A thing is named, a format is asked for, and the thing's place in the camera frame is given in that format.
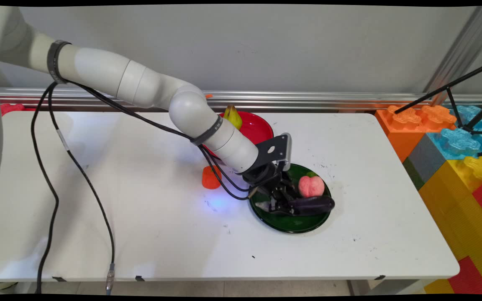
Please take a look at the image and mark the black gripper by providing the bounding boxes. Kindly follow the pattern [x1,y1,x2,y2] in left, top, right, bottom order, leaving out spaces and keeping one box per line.
[241,161,305,217]

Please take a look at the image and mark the purple toy eggplant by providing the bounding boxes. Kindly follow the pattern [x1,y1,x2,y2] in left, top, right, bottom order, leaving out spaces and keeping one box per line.
[254,195,336,217]

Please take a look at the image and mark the green plate with white print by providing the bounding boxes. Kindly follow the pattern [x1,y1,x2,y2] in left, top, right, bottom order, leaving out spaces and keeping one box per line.
[248,163,333,234]

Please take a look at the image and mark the pink toy peach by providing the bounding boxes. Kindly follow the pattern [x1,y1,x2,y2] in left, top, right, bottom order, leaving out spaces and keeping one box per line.
[298,175,326,199]

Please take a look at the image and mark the red plate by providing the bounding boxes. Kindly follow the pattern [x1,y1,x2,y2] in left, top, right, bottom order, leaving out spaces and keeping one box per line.
[203,111,274,159]

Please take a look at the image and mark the orange toy persimmon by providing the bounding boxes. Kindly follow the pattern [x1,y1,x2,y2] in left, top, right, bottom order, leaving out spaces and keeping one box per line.
[201,165,223,190]

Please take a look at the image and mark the green toy pear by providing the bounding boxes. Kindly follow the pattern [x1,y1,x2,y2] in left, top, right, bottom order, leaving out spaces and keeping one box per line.
[223,104,244,130]

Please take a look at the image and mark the orange giant building block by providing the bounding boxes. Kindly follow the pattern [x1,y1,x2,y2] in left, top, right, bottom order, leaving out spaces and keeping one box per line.
[374,105,458,164]

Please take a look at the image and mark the grey giant building block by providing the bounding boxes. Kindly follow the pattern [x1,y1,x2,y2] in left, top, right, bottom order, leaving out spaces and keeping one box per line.
[403,134,447,191]

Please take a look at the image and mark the colourful giant building blocks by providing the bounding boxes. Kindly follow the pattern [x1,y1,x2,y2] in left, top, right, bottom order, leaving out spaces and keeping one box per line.
[418,156,482,295]

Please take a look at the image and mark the blue giant building block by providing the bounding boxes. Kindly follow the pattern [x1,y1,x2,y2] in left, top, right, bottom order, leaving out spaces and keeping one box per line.
[427,105,482,161]

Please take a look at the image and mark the large red giant building block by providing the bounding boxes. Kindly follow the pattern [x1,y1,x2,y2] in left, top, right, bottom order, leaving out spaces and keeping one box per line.
[447,256,482,296]

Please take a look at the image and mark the black tripod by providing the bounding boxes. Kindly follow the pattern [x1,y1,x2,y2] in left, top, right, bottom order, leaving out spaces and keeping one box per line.
[394,60,482,136]

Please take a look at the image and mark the red object behind table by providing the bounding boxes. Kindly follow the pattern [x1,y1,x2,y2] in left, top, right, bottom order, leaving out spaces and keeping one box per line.
[0,103,37,117]

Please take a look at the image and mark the grey cable strap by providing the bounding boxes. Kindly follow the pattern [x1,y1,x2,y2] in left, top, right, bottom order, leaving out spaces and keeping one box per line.
[190,115,224,147]
[46,40,72,85]

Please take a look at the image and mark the aluminium rail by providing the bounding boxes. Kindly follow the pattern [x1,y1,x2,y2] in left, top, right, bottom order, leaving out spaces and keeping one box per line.
[0,87,482,112]

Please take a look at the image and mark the black cable with metal connector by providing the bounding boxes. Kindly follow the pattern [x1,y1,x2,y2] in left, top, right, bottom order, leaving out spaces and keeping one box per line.
[48,79,251,296]

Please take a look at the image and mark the aluminium frame post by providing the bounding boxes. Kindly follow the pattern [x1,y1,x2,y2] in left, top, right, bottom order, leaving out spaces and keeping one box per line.
[423,6,482,107]

